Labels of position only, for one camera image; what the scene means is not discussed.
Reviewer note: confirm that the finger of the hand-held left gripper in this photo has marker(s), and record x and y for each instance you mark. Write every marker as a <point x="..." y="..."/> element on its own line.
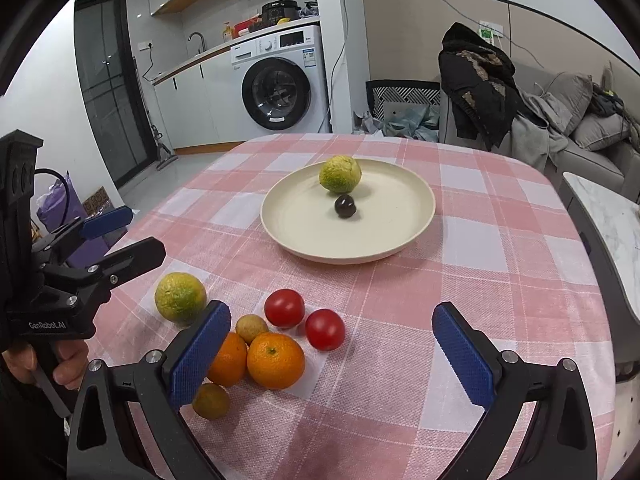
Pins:
<point x="107" y="220"/>
<point x="140" y="255"/>

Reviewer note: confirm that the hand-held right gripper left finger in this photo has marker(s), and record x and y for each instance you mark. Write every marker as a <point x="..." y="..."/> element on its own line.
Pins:
<point x="200" y="350"/>

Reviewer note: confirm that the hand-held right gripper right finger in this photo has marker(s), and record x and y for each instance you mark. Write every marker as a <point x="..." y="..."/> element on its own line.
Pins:
<point x="465" y="360"/>

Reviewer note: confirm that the orange mandarin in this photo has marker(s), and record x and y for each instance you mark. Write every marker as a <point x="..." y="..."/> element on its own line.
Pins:
<point x="230" y="360"/>
<point x="275" y="360"/>

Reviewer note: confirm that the small brown longan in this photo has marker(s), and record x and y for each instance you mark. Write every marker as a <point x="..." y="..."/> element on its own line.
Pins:
<point x="212" y="402"/>
<point x="251" y="327"/>

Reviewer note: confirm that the green yellow citrus fruit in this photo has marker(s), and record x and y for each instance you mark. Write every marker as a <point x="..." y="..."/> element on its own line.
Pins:
<point x="177" y="295"/>
<point x="340" y="174"/>

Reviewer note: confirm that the red tomato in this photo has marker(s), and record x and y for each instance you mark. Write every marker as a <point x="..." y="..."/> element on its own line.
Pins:
<point x="325" y="329"/>
<point x="284" y="307"/>

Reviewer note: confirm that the cream round plate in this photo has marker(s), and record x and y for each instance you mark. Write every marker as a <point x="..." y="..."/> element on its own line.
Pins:
<point x="390" y="210"/>

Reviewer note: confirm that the person's left forearm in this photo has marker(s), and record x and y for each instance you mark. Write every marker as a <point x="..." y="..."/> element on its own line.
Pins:
<point x="25" y="425"/>

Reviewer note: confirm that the person's left hand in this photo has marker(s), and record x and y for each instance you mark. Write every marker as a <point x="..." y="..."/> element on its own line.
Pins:
<point x="70" y="365"/>

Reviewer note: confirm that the patterned cardboard box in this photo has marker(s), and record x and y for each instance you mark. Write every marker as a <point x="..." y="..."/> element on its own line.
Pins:
<point x="95" y="202"/>

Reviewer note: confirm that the purple plastic bag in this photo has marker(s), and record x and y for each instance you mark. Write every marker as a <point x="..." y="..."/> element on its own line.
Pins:
<point x="60" y="210"/>

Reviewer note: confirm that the upright floor mop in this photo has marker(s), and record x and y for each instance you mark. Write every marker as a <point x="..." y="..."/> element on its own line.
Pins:
<point x="162" y="152"/>

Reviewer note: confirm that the pink checked tablecloth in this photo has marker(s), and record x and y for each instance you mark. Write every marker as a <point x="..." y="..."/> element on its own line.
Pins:
<point x="500" y="260"/>

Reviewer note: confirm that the black framed glass door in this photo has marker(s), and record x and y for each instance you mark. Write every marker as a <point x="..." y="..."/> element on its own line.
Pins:
<point x="110" y="85"/>

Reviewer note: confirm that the white kitchen counter cabinet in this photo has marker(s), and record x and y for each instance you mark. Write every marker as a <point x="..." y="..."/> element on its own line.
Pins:
<point x="200" y="105"/>

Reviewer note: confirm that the dark purple plum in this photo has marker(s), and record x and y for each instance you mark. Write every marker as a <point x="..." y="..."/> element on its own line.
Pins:
<point x="345" y="206"/>

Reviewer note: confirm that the white marble table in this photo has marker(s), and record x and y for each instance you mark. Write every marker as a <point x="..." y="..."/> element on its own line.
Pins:
<point x="610" y="225"/>

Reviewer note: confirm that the kitchen faucet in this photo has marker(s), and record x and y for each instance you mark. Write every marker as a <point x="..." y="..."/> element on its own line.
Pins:
<point x="196" y="40"/>

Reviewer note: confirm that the white washing machine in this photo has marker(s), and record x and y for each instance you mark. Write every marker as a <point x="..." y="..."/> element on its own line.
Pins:
<point x="280" y="85"/>

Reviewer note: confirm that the yellow dish soap bottle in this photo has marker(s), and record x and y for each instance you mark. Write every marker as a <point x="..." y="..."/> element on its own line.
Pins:
<point x="228" y="32"/>

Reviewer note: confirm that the grey sofa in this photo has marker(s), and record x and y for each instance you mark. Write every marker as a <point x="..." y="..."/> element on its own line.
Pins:
<point x="590" y="165"/>

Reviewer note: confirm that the grey clothing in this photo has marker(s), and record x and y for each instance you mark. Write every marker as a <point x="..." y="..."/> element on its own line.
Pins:
<point x="535" y="130"/>

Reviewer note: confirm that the flat grey cushion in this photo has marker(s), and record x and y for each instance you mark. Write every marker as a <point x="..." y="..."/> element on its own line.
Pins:
<point x="600" y="132"/>

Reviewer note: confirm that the black pressure cooker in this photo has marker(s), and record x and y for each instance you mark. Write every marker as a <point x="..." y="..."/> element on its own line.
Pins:
<point x="280" y="12"/>

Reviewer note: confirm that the black jacket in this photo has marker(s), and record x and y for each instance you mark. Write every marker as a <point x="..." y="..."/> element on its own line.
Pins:
<point x="475" y="85"/>

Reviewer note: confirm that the black patterned basket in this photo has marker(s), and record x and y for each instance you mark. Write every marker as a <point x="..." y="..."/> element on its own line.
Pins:
<point x="400" y="92"/>

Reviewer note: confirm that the large grey cushion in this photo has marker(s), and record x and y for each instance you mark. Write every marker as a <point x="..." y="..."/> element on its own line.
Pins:
<point x="570" y="100"/>

